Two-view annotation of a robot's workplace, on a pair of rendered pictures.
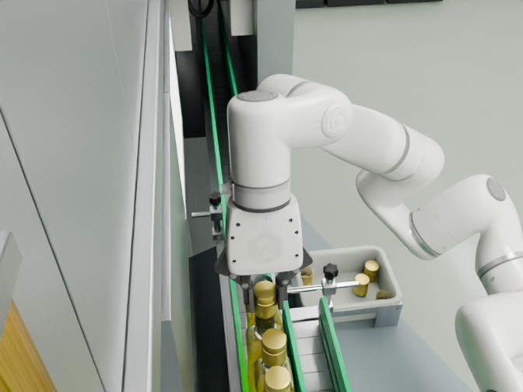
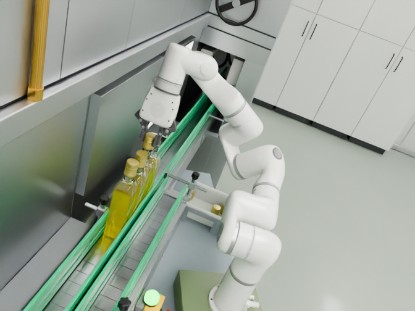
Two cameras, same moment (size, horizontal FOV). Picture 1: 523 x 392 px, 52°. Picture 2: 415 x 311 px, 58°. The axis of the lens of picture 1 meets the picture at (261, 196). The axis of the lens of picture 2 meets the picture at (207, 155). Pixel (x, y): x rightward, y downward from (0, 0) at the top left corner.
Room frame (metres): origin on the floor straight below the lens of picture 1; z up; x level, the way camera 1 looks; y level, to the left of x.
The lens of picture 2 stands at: (-0.43, -0.38, 1.76)
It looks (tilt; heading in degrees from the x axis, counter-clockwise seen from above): 30 degrees down; 12
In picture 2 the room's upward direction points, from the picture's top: 20 degrees clockwise
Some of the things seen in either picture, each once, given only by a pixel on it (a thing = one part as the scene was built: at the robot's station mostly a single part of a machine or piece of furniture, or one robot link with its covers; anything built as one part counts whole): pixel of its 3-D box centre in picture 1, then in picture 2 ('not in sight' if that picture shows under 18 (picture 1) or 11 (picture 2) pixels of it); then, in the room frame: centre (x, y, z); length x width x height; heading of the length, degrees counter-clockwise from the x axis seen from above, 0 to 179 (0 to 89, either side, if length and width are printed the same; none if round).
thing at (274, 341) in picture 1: (274, 347); (141, 158); (0.43, -0.02, 1.14); 0.04 x 0.04 x 0.04
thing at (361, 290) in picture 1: (360, 285); (215, 210); (0.82, -0.23, 0.79); 0.04 x 0.04 x 0.04
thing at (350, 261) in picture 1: (343, 288); (205, 206); (0.81, -0.19, 0.80); 0.22 x 0.17 x 0.09; 97
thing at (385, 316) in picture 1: (331, 292); (199, 205); (0.80, -0.16, 0.79); 0.27 x 0.17 x 0.08; 97
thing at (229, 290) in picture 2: not in sight; (240, 288); (0.40, -0.44, 0.90); 0.16 x 0.13 x 0.15; 117
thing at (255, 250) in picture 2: not in sight; (252, 252); (0.39, -0.42, 1.06); 0.13 x 0.10 x 0.16; 105
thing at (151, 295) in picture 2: not in sight; (152, 297); (0.26, -0.23, 0.84); 0.05 x 0.05 x 0.03
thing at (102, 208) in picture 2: not in sight; (95, 211); (0.35, 0.05, 0.94); 0.07 x 0.04 x 0.13; 97
